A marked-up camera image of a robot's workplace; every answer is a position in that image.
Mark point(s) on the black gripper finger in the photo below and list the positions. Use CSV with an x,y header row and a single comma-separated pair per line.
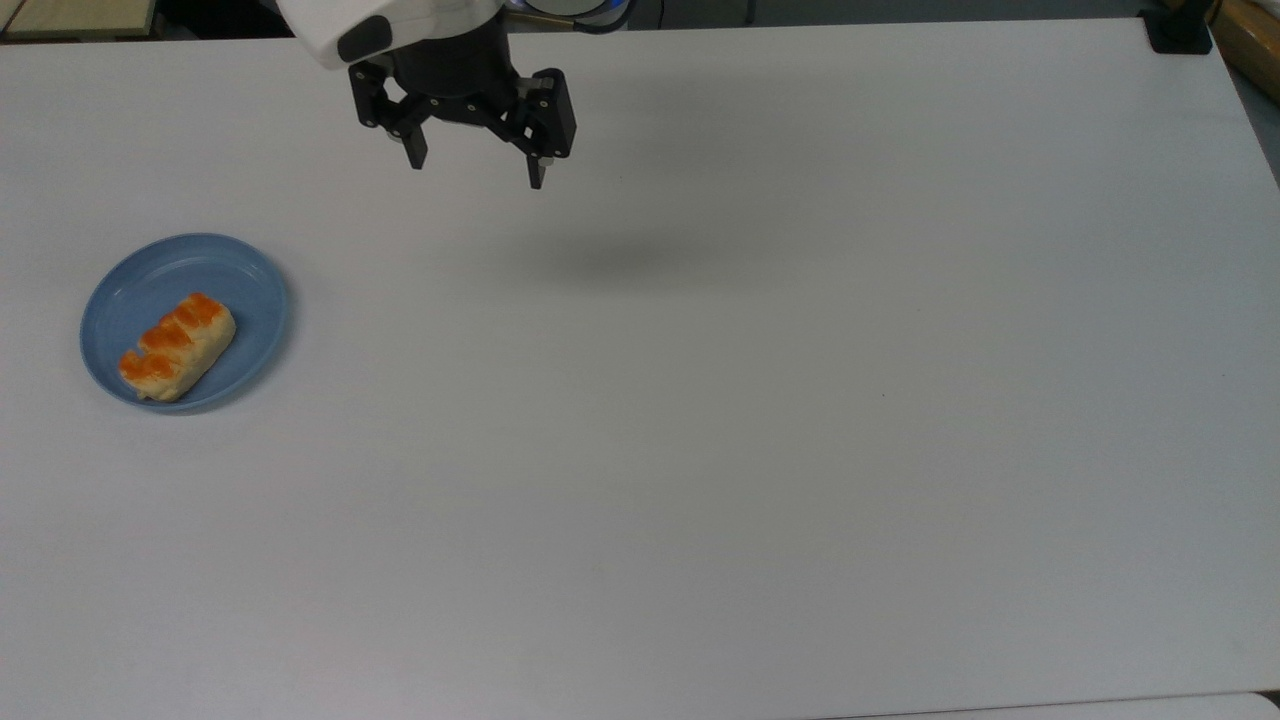
x,y
545,115
395,115

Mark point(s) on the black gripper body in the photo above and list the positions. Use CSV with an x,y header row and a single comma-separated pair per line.
x,y
455,80

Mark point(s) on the orange glazed bread loaf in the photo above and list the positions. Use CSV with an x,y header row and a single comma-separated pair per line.
x,y
178,347

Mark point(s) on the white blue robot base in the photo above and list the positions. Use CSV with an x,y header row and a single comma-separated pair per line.
x,y
570,8

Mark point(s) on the blue round plate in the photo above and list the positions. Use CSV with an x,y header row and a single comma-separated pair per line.
x,y
255,300

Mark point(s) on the wooden board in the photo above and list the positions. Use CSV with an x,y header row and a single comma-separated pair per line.
x,y
80,15

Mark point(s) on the black table clamp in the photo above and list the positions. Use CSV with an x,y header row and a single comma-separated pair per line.
x,y
1178,28

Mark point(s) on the brown wooden furniture edge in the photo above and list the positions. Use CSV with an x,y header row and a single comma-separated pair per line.
x,y
1250,40

